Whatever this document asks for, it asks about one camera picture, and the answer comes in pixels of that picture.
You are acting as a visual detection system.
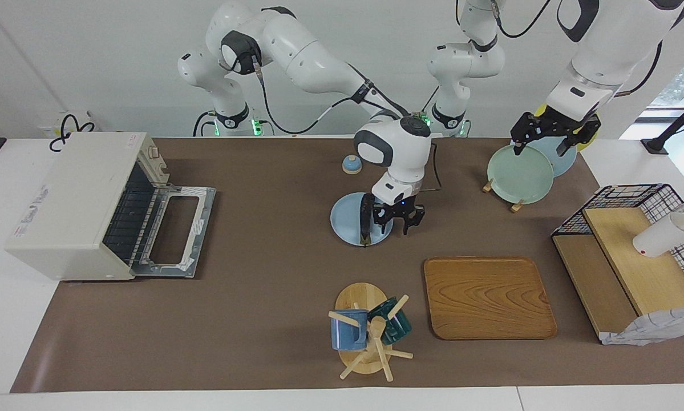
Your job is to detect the toaster oven glass door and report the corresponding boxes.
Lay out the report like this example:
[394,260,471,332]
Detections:
[131,184,217,279]

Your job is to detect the white toaster oven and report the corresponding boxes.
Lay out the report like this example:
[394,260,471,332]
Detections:
[5,132,171,281]

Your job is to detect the light blue racked plate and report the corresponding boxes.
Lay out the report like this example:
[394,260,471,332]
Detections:
[510,132,577,178]

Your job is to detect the yellow plate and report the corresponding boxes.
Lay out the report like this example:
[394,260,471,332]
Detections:
[536,103,601,152]

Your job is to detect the pale green plate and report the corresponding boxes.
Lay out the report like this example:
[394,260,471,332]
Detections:
[487,144,555,204]

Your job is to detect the wooden plate rack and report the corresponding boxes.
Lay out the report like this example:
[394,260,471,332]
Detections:
[482,179,525,213]

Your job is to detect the wooden mug tree stand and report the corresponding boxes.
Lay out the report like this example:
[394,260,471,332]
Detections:
[327,282,414,382]

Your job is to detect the dark green mug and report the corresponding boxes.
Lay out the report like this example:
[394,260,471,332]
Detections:
[367,297,412,345]

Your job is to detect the brown wooden tray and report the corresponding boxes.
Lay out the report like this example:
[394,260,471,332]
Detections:
[423,256,558,341]

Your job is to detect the black angled clamp stand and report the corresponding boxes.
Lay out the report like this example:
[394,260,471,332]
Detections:
[641,92,684,155]

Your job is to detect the blue mug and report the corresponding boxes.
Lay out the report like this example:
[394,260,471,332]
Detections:
[330,309,370,351]

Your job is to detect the white cup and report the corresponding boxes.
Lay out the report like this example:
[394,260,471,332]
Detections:
[633,212,684,258]

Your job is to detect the brown table mat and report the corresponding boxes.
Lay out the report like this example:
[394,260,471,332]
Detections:
[10,137,684,393]

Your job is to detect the wooden two-tier shelf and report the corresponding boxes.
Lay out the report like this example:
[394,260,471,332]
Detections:
[552,207,684,339]

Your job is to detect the grey white cloth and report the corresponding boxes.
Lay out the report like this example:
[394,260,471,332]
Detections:
[600,307,684,346]

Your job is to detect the white power strip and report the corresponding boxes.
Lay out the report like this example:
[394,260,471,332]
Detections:
[37,110,100,138]

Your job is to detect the black wire basket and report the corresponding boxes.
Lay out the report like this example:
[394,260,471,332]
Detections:
[551,183,684,303]

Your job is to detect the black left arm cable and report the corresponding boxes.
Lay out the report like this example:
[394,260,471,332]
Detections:
[456,0,662,98]

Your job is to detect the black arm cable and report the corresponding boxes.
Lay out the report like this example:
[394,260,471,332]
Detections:
[253,54,440,190]
[456,0,662,98]

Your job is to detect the black base cable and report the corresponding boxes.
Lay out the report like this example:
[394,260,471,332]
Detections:
[387,86,440,135]
[193,110,217,138]

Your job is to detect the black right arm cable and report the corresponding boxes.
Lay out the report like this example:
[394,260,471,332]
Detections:
[253,54,440,190]

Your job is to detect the coiled black power cord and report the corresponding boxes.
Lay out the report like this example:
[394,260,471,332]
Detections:
[49,114,96,152]

